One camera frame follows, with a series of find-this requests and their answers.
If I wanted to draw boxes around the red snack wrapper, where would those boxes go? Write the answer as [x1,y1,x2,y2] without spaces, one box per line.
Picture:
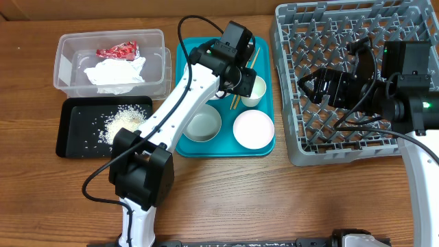
[96,41,139,61]

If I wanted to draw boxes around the right wooden chopstick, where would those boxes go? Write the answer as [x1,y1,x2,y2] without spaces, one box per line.
[233,47,261,110]

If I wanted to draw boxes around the grey dishwasher rack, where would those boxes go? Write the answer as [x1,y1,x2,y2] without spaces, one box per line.
[270,0,438,166]

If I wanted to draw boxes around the white paper cup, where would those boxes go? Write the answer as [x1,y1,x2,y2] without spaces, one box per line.
[241,75,267,107]

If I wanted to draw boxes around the clear plastic bin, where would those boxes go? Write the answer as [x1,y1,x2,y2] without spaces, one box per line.
[54,29,172,100]

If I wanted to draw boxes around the grey-green bowl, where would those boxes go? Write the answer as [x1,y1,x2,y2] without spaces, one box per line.
[183,104,222,142]

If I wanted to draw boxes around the pink round plate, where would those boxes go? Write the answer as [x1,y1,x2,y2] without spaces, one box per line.
[183,61,231,101]

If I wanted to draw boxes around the pink small bowl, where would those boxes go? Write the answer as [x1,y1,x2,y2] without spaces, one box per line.
[233,110,275,150]

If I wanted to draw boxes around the black plastic tray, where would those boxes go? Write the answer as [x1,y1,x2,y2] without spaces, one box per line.
[56,96,152,158]

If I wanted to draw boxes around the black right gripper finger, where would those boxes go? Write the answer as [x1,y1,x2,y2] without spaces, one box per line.
[298,68,326,103]
[310,95,330,108]

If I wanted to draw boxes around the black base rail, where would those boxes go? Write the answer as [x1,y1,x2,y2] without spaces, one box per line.
[87,228,392,247]

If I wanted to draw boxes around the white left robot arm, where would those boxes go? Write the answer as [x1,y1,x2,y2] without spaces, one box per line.
[108,21,257,246]

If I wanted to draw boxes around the white napkin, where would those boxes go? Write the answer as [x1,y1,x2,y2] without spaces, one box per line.
[84,57,145,95]

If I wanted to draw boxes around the white rice pile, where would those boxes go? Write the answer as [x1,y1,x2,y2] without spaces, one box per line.
[80,104,147,149]

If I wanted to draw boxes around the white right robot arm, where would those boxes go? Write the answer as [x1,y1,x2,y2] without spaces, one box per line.
[298,38,438,246]

